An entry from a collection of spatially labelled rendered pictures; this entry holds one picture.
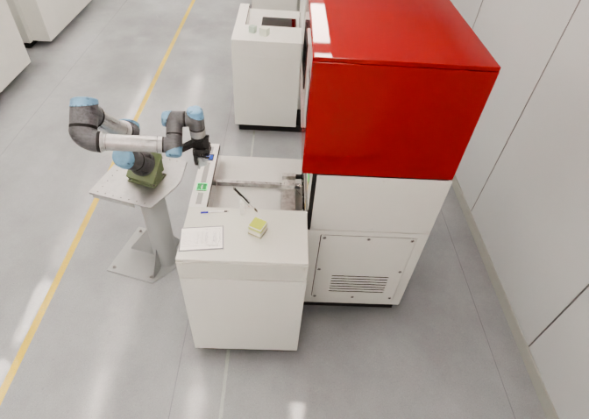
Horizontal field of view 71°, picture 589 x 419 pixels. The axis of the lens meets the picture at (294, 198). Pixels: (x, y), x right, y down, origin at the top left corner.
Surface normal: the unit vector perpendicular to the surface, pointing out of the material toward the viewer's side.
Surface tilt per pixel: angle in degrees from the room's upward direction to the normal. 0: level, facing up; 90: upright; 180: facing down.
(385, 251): 90
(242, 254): 0
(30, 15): 90
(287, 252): 0
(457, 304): 0
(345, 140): 90
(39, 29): 90
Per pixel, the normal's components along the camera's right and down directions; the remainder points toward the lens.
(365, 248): 0.00, 0.70
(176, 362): 0.06, -0.72
